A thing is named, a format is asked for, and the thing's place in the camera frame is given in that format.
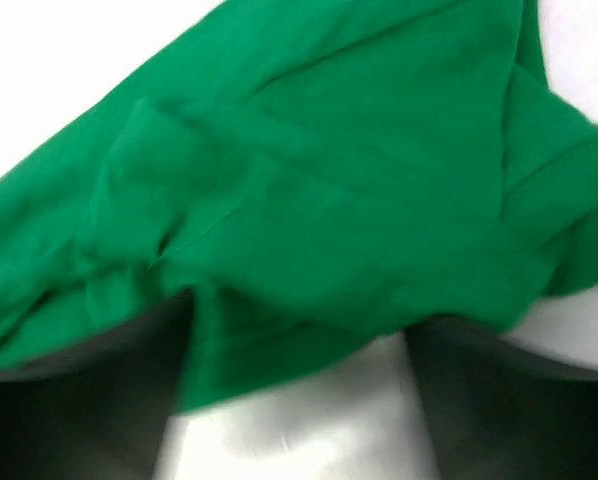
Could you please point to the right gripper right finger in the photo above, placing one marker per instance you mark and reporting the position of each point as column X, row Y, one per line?
column 495, row 410

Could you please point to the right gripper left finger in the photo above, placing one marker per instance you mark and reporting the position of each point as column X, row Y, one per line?
column 99, row 409

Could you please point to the green t-shirt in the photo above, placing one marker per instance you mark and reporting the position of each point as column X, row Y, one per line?
column 319, row 174

